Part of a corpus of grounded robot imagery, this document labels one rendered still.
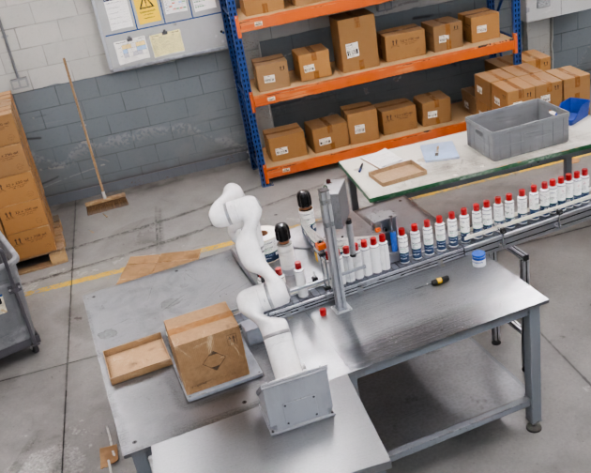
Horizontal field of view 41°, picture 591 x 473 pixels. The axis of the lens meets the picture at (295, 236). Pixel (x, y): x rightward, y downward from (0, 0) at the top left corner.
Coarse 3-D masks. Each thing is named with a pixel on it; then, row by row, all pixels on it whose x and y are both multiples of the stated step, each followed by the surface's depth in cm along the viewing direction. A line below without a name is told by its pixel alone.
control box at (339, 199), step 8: (336, 184) 377; (344, 184) 380; (336, 192) 368; (344, 192) 380; (336, 200) 369; (344, 200) 380; (336, 208) 371; (344, 208) 379; (336, 216) 373; (344, 216) 379; (336, 224) 375; (344, 224) 379
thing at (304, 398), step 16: (320, 368) 315; (272, 384) 311; (288, 384) 314; (304, 384) 316; (320, 384) 318; (272, 400) 315; (288, 400) 317; (304, 400) 319; (320, 400) 322; (272, 416) 318; (288, 416) 320; (304, 416) 322; (320, 416) 325; (272, 432) 321
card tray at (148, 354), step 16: (160, 336) 399; (112, 352) 392; (128, 352) 392; (144, 352) 390; (160, 352) 388; (112, 368) 382; (128, 368) 380; (144, 368) 373; (160, 368) 376; (112, 384) 370
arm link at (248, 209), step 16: (240, 208) 332; (256, 208) 332; (256, 224) 334; (240, 240) 332; (256, 240) 334; (240, 256) 334; (256, 256) 332; (256, 272) 333; (272, 272) 333; (272, 288) 330; (288, 288) 334; (272, 304) 331
